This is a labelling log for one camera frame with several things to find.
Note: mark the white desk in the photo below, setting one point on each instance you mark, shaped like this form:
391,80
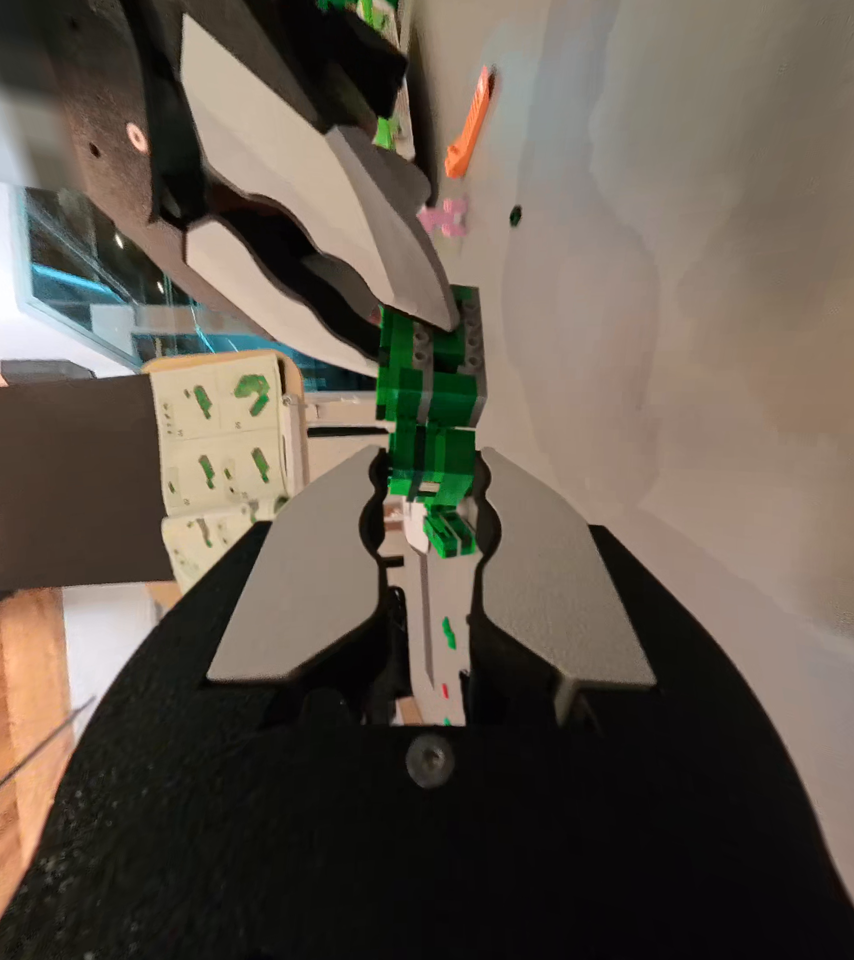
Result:
696,375

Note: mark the brick instruction booklet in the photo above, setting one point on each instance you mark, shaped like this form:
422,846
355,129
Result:
224,442

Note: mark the pink brick piece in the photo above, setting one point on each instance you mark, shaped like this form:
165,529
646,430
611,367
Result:
445,217

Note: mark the green and grey brick model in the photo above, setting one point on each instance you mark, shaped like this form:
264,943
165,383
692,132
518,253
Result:
434,420

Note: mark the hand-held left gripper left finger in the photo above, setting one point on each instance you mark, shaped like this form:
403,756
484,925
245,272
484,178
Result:
299,592

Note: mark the orange brick separator tool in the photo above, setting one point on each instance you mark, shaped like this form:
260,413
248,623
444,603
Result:
472,124

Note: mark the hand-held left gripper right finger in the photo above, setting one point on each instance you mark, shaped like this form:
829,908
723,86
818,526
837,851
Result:
554,592

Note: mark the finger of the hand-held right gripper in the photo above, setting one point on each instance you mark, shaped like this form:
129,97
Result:
284,142
239,262

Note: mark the black board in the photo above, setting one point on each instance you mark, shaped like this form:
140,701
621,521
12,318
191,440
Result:
67,480

